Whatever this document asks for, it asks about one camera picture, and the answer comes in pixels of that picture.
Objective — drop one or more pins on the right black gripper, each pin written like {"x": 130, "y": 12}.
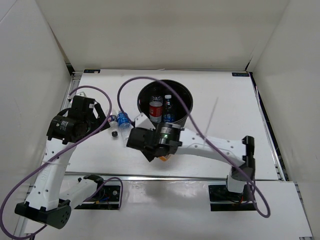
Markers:
{"x": 149, "y": 155}

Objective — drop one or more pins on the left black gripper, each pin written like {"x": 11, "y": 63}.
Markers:
{"x": 98, "y": 121}

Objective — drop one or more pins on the orange juice bottle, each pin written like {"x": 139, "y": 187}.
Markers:
{"x": 165, "y": 158}

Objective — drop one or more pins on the small black cap bottle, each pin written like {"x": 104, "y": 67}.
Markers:
{"x": 114, "y": 127}

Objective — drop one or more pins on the blue label bottle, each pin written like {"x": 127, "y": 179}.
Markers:
{"x": 168, "y": 112}
{"x": 124, "y": 126}

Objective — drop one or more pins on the red cap clear bottle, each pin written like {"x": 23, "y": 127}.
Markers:
{"x": 155, "y": 108}

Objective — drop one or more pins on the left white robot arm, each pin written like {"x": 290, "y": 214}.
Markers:
{"x": 46, "y": 204}

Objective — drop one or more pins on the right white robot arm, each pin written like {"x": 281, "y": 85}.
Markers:
{"x": 172, "y": 139}

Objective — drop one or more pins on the black plastic bin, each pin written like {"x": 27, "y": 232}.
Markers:
{"x": 156, "y": 89}

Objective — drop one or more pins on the blue sticker left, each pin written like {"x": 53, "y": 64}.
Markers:
{"x": 92, "y": 71}

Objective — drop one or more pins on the blue sticker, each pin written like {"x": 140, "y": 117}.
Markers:
{"x": 240, "y": 74}
{"x": 92, "y": 71}

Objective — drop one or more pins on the blue sticker right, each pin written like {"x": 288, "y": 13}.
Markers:
{"x": 240, "y": 74}

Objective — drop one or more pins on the left aluminium frame rail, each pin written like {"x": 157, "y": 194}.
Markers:
{"x": 65, "y": 100}

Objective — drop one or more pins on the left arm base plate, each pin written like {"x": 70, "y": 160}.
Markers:
{"x": 107, "y": 199}

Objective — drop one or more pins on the white cable tie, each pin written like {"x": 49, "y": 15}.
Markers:
{"x": 210, "y": 119}

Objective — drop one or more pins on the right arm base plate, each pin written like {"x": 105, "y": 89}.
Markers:
{"x": 221, "y": 200}

